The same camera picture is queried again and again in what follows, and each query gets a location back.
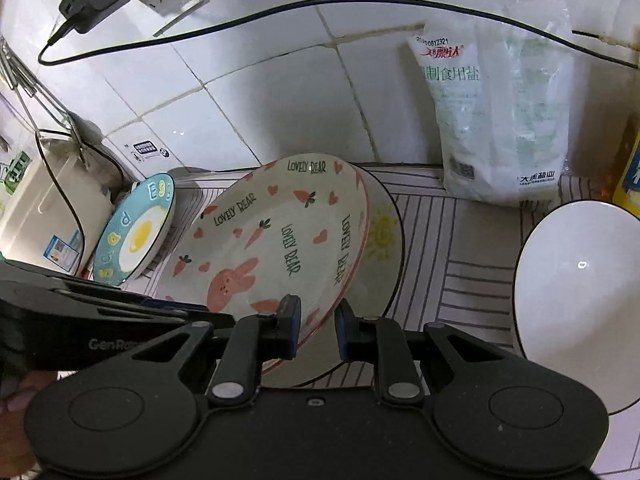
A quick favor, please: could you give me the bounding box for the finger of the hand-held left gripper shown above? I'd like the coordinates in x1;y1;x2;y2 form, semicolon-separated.
54;277;237;332

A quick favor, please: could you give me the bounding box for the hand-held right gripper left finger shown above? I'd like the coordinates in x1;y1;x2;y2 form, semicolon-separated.
131;294;302;409

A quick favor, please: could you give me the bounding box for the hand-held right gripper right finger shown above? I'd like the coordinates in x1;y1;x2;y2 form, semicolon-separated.
334;298;507;408

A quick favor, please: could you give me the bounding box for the blue fried egg plate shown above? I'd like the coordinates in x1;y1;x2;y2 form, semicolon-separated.
92;172;177;287

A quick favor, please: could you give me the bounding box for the pink rabbit carrot plate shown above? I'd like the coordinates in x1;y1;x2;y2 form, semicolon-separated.
155;152;373;376

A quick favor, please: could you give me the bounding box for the large white bowl black rim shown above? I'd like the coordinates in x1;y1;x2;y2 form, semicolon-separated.
511;200;640;417

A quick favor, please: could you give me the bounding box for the person's left hand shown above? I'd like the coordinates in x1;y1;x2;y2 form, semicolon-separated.
0;371;51;461

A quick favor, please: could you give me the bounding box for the sun pattern plate black rim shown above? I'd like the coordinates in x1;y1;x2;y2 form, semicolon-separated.
260;162;407;387

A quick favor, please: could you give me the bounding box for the striped counter mat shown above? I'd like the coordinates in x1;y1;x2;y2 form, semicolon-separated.
82;162;640;480

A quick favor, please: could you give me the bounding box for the white kitchen appliance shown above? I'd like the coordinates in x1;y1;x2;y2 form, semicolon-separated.
0;135;118;277

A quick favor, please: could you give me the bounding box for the white salt bag red logo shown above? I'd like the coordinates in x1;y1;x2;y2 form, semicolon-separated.
407;19;506;201

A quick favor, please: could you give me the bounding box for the crumpled white green salt bag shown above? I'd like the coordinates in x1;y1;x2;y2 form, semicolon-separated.
475;0;575;207

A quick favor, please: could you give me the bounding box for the yellow label oil bottle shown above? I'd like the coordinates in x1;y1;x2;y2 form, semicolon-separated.
607;125;640;216

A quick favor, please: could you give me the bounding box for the black appliance cable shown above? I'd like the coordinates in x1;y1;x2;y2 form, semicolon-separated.
35;127;133;276

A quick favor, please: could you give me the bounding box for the metal wire rack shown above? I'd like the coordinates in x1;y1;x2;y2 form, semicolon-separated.
0;35;71;131

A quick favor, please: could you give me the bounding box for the long black power cable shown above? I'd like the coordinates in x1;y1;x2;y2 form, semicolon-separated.
37;0;640;68

